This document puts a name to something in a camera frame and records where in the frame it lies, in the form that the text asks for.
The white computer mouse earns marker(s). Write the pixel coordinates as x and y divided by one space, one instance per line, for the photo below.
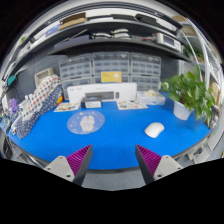
154 130

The green potted plant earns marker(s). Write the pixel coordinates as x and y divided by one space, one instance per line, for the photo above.
186 90

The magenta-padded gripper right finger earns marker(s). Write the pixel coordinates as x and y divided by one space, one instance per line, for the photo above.
166 165

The long white keyboard box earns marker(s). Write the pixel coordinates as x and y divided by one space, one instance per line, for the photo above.
100 88

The white and blue glove box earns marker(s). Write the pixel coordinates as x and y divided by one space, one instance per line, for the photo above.
150 99

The grey plastic drawer cabinet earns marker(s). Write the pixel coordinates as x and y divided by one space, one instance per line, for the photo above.
76 66
76 82
96 79
145 83
145 64
110 62

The round blue rabbit mouse pad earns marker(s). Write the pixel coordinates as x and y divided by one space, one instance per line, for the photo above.
86 122

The yellow and blue box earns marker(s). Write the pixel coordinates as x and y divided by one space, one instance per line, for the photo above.
111 77

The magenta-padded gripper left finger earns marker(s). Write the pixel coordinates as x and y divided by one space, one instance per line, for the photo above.
60 166

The white metal rack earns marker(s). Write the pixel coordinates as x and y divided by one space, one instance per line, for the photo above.
206 63

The red and white checked cloth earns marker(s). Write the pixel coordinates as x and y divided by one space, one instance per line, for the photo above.
41 93

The small black and white box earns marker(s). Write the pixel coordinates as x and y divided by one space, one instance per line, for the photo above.
90 104

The dark wall shelf unit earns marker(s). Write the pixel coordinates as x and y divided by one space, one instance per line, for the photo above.
110 42

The navy dotted cloth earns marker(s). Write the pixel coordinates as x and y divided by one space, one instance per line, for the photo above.
30 123

